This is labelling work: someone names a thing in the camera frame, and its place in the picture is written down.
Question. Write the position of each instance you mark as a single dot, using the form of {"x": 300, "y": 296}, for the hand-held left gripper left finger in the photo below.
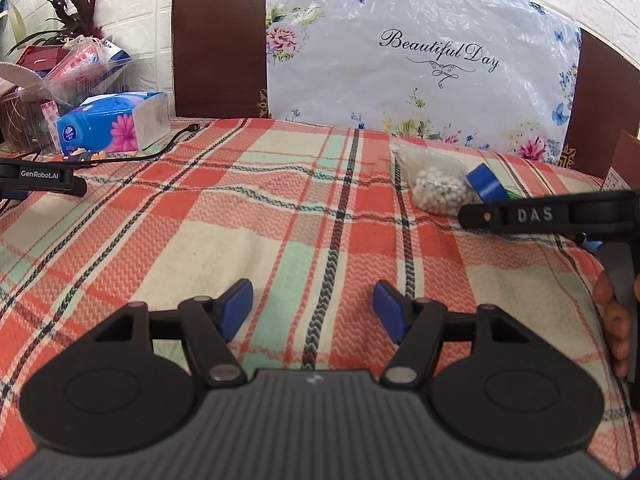
{"x": 235, "y": 307}

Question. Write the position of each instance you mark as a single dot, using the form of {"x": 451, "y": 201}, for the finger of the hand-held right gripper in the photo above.
{"x": 482, "y": 216}

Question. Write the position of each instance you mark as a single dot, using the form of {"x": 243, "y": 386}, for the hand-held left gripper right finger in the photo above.
{"x": 390, "y": 310}

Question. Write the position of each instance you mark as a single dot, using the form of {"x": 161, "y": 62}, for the person's right hand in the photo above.
{"x": 616, "y": 330}

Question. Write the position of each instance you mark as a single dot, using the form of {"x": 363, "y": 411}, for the blue tape roll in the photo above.
{"x": 485, "y": 182}

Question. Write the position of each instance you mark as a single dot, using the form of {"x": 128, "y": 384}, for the small green object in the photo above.
{"x": 512, "y": 194}

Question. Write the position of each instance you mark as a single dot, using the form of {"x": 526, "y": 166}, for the bag of white beads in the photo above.
{"x": 435, "y": 190}

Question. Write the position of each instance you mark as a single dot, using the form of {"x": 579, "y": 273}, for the brown cardboard box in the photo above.
{"x": 625, "y": 160}

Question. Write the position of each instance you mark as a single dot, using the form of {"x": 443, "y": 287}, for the plaid blanket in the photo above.
{"x": 300, "y": 210}

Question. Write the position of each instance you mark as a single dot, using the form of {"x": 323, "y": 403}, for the floral plastic bedding bag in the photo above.
{"x": 425, "y": 100}

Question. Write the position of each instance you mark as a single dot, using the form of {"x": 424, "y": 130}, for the blue floral tissue pack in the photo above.
{"x": 105, "y": 125}

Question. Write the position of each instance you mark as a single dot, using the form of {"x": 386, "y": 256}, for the spare black gripper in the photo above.
{"x": 40, "y": 175}

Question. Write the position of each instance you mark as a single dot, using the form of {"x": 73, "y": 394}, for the dark wooden headboard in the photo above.
{"x": 220, "y": 50}

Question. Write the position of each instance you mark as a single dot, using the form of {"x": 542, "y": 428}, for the blue and white packet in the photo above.
{"x": 112, "y": 52}

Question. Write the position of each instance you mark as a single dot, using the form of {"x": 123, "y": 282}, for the clear plastic storage box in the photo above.
{"x": 30, "y": 110}

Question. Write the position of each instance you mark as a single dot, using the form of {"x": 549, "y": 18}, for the pink snack packet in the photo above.
{"x": 80, "y": 57}

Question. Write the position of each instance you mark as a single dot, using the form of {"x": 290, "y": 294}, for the red flat box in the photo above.
{"x": 40, "y": 57}

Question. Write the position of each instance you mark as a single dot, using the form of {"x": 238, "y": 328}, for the dark red leafy plant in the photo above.
{"x": 75, "y": 10}

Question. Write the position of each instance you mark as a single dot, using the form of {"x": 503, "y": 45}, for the green leafy plant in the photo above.
{"x": 12, "y": 20}

